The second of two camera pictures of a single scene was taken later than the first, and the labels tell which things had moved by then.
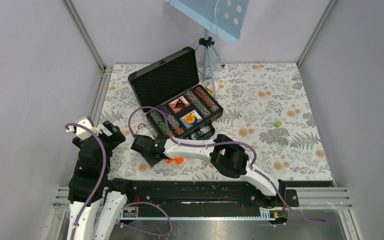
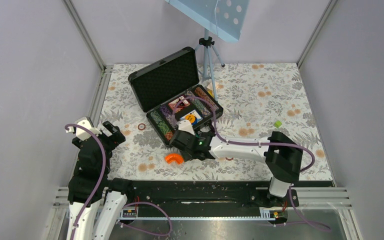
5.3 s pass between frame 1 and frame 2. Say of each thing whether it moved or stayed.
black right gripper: moved
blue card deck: stayed
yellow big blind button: stayed
